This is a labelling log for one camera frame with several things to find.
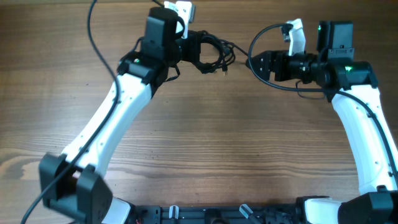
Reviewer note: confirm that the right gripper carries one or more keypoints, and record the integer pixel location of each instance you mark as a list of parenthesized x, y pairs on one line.
[(281, 57)]

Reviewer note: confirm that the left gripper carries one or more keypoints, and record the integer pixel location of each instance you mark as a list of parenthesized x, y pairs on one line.
[(194, 40)]

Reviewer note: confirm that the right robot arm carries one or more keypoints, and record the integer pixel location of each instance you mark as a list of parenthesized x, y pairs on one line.
[(353, 90)]

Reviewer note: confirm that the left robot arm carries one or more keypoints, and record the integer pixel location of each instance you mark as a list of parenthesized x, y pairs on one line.
[(73, 182)]

